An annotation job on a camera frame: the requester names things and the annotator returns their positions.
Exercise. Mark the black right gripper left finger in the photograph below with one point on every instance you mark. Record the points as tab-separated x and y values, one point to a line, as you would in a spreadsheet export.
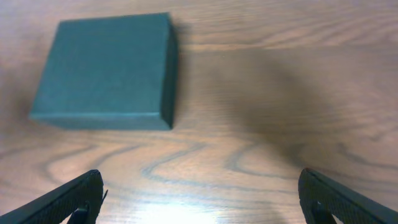
79	200

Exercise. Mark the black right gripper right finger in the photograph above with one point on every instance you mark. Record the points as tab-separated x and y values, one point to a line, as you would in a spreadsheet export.
324	200

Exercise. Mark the black gift box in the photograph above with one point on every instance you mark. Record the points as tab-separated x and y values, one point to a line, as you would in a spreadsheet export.
117	73

